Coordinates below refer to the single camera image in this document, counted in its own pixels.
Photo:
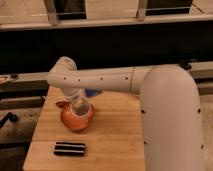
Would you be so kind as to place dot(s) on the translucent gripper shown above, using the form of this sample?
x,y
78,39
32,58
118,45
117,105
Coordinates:
x,y
78,99

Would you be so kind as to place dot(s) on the white ceramic cup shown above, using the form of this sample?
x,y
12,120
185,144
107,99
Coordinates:
x,y
83,112

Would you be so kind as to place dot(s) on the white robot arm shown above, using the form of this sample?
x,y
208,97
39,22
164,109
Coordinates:
x,y
169,104

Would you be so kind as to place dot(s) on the orange ceramic bowl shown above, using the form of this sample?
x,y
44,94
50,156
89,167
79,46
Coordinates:
x,y
71,119

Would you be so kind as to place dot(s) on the blue sponge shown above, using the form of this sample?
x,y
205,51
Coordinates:
x,y
92,93

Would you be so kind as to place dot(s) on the black white striped block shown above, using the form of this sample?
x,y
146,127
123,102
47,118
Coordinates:
x,y
69,149

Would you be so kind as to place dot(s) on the black handle at left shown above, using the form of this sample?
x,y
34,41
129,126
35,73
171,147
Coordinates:
x,y
8,117

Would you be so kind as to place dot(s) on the black clamp on rail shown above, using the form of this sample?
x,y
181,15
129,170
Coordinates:
x,y
185,64

